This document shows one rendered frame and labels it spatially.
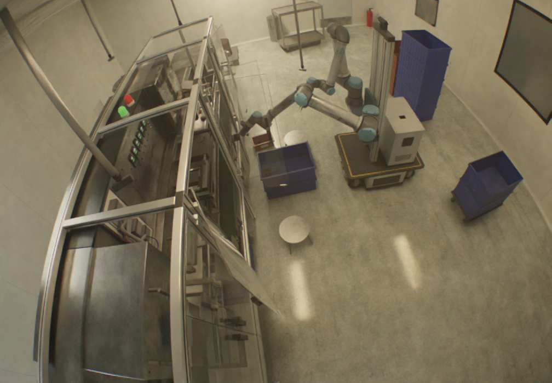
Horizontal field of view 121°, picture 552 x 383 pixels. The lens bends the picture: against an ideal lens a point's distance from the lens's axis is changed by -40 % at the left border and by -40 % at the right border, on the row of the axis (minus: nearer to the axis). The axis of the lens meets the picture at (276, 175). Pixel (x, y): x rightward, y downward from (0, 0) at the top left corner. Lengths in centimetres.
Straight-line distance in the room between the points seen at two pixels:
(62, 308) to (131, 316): 43
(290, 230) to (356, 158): 111
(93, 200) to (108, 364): 85
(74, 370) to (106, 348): 22
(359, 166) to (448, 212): 123
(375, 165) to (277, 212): 122
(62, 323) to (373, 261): 257
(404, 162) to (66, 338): 315
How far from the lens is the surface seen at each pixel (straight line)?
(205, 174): 210
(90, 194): 159
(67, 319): 137
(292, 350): 258
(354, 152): 305
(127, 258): 120
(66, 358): 136
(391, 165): 295
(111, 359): 117
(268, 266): 274
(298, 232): 256
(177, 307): 91
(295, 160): 310
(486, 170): 333
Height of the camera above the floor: 256
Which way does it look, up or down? 51 degrees down
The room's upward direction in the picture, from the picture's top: 14 degrees counter-clockwise
